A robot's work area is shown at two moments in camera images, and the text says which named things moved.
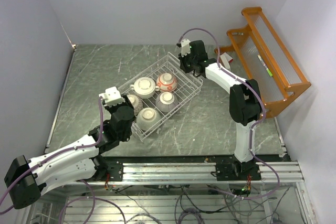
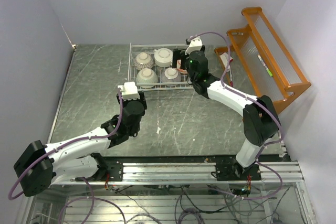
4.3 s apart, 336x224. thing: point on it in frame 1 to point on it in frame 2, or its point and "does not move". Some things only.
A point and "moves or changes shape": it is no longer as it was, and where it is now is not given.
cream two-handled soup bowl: (144, 87) to (163, 56)
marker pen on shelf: (264, 65) does not move
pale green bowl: (147, 118) to (146, 75)
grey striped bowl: (166, 101) to (165, 79)
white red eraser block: (226, 59) does not move
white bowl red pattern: (167, 82) moves or changes shape
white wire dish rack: (158, 91) to (150, 68)
